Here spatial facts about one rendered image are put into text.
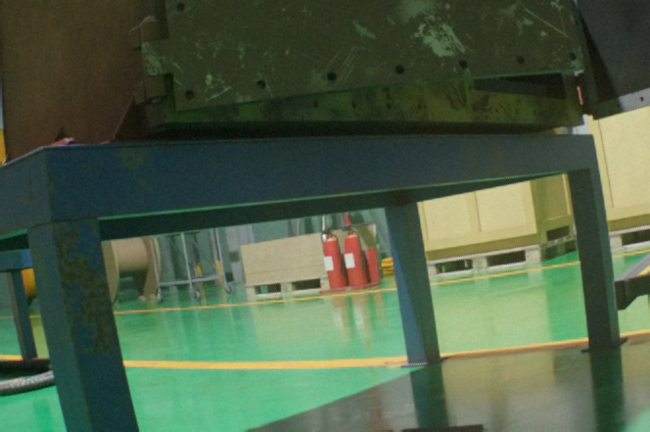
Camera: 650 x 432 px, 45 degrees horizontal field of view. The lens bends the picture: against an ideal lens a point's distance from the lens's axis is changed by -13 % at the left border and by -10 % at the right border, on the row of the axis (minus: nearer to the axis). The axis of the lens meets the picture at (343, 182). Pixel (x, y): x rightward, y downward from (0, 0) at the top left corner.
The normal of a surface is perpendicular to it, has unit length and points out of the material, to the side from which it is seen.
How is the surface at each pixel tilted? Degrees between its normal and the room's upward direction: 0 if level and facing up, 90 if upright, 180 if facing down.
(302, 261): 90
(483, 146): 90
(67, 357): 90
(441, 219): 90
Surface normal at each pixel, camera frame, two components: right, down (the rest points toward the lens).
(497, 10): 0.25, -0.10
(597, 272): -0.63, 0.05
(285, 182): 0.76, -0.16
